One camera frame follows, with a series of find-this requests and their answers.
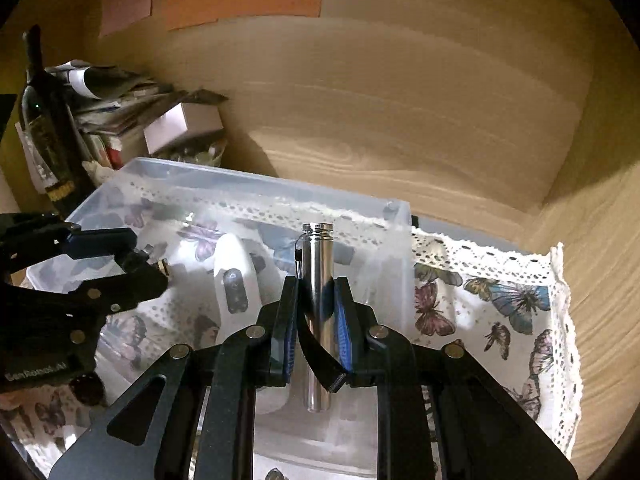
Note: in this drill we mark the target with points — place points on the dark glass wine bottle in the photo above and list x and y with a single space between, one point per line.
47 145

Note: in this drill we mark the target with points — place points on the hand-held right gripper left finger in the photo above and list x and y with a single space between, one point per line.
286 332

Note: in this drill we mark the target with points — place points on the small dark grey block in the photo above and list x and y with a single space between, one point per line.
345 253

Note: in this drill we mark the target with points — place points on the butterfly print lace cloth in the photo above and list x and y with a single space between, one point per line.
500 310

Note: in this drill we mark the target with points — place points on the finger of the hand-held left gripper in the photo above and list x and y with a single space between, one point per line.
127 287
95 245

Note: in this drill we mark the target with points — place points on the white plastic device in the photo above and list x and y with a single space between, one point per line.
235 260

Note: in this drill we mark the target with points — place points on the pink paper wall note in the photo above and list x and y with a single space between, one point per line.
126 2

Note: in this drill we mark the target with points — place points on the small brass metal part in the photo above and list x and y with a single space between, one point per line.
161 264

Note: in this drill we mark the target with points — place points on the pile of papers and books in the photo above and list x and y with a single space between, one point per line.
115 110

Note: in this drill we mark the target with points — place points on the small white cardboard box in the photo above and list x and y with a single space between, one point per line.
182 122

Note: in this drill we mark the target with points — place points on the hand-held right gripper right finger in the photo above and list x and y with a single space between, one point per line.
344 332

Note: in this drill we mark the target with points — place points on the clear plastic storage box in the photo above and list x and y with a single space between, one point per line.
280 200

